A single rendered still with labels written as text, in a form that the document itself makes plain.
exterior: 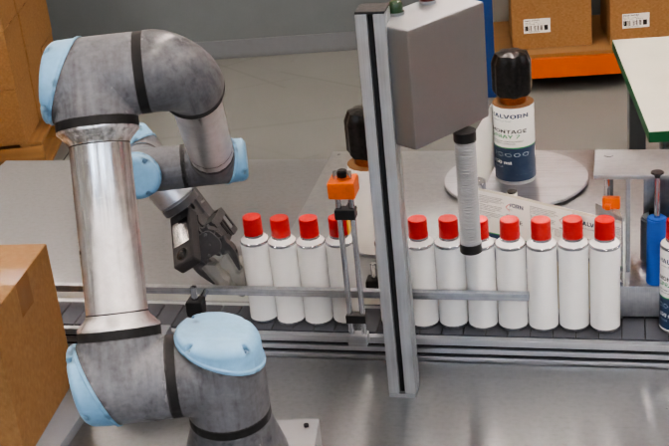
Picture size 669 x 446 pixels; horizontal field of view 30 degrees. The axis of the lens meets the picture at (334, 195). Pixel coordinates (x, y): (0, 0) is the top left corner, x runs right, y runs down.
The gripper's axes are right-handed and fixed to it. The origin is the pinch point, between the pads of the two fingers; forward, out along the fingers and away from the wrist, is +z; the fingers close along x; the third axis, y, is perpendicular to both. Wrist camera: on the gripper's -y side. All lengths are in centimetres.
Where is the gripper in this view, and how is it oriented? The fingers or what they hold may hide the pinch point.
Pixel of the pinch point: (240, 292)
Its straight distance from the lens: 228.2
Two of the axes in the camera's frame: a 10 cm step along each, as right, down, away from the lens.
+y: 2.1, -4.2, 8.8
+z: 5.7, 7.9, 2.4
